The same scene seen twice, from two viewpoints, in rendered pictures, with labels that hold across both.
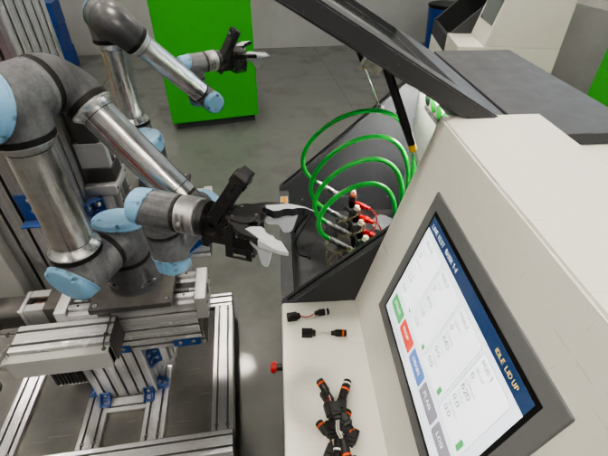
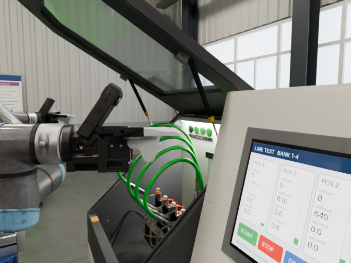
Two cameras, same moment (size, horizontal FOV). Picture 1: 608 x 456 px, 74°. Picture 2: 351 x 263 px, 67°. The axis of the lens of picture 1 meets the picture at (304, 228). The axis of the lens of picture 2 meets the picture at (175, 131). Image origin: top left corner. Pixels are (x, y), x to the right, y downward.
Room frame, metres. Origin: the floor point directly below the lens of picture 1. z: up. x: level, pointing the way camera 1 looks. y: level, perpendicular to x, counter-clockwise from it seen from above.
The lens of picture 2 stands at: (0.09, 0.19, 1.51)
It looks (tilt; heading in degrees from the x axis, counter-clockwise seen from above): 6 degrees down; 338
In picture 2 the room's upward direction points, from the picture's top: straight up
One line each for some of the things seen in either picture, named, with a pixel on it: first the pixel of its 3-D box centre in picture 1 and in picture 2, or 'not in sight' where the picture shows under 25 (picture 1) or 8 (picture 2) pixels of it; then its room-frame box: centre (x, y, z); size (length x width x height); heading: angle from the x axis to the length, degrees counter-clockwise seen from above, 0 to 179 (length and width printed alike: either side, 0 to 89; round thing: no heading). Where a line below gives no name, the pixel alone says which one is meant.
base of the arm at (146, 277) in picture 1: (132, 265); not in sight; (0.85, 0.50, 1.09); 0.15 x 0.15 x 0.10
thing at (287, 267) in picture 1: (286, 251); (104, 260); (1.15, 0.07, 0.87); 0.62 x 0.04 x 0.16; 3
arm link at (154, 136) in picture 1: (148, 149); not in sight; (1.34, 0.57, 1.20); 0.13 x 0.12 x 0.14; 34
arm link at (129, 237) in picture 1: (118, 235); not in sight; (0.84, 0.50, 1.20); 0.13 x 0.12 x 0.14; 163
